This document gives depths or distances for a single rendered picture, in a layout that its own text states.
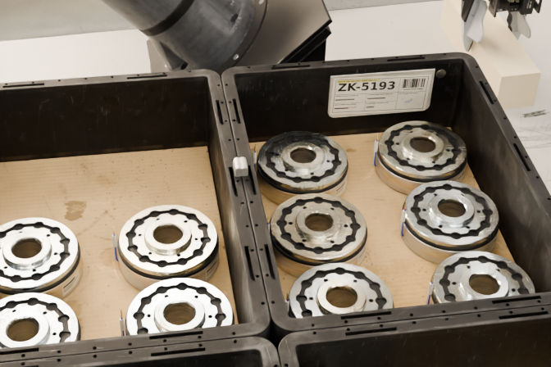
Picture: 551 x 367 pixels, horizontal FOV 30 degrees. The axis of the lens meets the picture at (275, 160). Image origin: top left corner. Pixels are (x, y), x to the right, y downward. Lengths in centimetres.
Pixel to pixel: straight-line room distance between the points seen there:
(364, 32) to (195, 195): 62
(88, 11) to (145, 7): 179
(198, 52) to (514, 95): 48
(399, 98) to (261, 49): 20
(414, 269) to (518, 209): 12
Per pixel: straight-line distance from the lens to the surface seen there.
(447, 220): 109
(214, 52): 134
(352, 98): 122
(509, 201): 112
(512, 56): 156
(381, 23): 171
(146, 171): 119
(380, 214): 114
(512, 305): 93
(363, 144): 124
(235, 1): 136
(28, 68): 161
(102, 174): 119
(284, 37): 129
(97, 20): 305
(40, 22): 307
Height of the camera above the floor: 160
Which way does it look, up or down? 39 degrees down
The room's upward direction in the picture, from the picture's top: 2 degrees clockwise
